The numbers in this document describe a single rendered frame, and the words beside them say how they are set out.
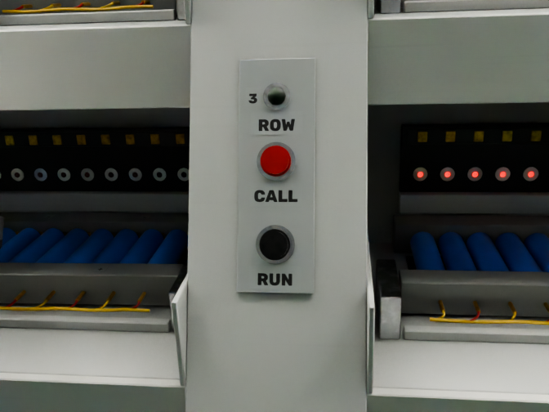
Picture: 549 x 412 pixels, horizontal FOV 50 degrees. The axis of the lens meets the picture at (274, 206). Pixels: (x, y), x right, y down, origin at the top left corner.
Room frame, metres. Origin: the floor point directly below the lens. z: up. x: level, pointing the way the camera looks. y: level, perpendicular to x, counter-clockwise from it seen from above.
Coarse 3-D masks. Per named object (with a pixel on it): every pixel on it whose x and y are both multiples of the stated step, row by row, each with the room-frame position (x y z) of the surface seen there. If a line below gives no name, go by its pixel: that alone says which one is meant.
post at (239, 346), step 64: (192, 0) 0.31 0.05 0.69; (256, 0) 0.31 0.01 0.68; (320, 0) 0.30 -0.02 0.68; (192, 64) 0.31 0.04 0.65; (320, 64) 0.30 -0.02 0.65; (192, 128) 0.31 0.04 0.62; (320, 128) 0.30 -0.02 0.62; (192, 192) 0.31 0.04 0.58; (320, 192) 0.30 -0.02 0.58; (192, 256) 0.31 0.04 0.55; (320, 256) 0.30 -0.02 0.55; (192, 320) 0.31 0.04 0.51; (256, 320) 0.31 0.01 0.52; (320, 320) 0.30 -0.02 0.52; (192, 384) 0.31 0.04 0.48; (256, 384) 0.31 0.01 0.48; (320, 384) 0.30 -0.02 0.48
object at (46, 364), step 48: (0, 192) 0.50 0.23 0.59; (48, 192) 0.49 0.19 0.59; (96, 192) 0.49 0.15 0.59; (144, 192) 0.49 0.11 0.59; (0, 336) 0.36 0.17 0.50; (48, 336) 0.36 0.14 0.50; (96, 336) 0.36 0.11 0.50; (144, 336) 0.36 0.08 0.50; (0, 384) 0.33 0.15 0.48; (48, 384) 0.32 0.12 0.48; (96, 384) 0.32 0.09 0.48; (144, 384) 0.32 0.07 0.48
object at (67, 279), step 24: (0, 264) 0.40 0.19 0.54; (24, 264) 0.40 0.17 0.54; (48, 264) 0.40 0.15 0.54; (72, 264) 0.40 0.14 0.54; (96, 264) 0.40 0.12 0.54; (120, 264) 0.40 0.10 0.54; (144, 264) 0.40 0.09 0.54; (168, 264) 0.39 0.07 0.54; (0, 288) 0.39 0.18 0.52; (24, 288) 0.39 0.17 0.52; (48, 288) 0.39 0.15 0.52; (72, 288) 0.39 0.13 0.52; (96, 288) 0.39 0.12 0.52; (120, 288) 0.39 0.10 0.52; (144, 288) 0.38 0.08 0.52; (168, 288) 0.38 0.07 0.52
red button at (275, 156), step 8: (264, 152) 0.30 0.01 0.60; (272, 152) 0.30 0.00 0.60; (280, 152) 0.30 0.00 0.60; (264, 160) 0.30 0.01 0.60; (272, 160) 0.30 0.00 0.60; (280, 160) 0.30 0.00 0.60; (288, 160) 0.30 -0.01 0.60; (264, 168) 0.30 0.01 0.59; (272, 168) 0.30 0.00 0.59; (280, 168) 0.30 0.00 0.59; (288, 168) 0.30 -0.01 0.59; (272, 176) 0.30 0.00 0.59
